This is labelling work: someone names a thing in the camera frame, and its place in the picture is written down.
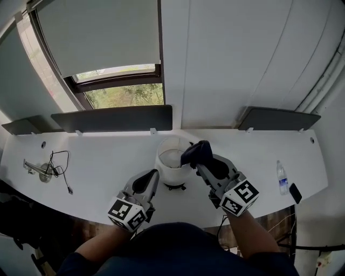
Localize grey roller blind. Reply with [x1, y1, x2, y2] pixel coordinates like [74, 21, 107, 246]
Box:
[35, 0, 162, 79]

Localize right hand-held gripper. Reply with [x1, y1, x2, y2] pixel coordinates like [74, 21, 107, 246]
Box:
[196, 154, 260, 218]

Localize white power outlet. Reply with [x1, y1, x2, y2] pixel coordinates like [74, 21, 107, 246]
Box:
[315, 252, 334, 268]

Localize person's right forearm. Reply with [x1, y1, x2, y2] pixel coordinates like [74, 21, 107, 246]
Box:
[225, 208, 281, 260]

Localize clear plastic water bottle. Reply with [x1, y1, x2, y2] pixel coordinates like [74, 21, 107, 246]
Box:
[275, 160, 289, 196]

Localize metal desk stand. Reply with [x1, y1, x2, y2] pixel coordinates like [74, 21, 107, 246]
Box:
[22, 158, 59, 184]

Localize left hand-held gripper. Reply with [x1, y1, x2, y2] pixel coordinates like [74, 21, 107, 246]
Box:
[107, 168, 161, 233]

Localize dark cloth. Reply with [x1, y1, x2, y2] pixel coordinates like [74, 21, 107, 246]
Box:
[180, 140, 214, 169]

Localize white lamp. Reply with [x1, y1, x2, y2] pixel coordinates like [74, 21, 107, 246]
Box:
[154, 135, 195, 191]

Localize black floor cable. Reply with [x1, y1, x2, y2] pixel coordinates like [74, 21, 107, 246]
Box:
[277, 237, 345, 253]

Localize black office chair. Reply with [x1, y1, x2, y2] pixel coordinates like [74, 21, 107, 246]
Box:
[0, 179, 75, 253]

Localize wide dark desk divider panel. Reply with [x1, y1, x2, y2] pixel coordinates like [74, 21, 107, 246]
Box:
[50, 104, 174, 134]

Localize dark window frame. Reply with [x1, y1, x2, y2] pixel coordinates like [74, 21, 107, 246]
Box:
[26, 0, 165, 111]

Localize person's dark shirt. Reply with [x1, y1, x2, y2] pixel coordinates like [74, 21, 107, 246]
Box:
[56, 222, 300, 276]

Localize black cable with plug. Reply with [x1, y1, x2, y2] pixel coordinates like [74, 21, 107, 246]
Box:
[46, 150, 74, 195]

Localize black smartphone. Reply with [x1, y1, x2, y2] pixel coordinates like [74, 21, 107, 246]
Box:
[288, 182, 303, 205]

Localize person's left forearm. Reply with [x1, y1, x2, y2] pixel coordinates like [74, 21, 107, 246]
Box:
[73, 224, 133, 260]

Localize white wall pipes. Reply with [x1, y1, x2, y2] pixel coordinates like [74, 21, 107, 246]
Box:
[294, 40, 345, 114]

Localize short dark desk divider panel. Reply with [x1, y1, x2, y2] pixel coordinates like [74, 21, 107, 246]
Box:
[1, 114, 64, 136]

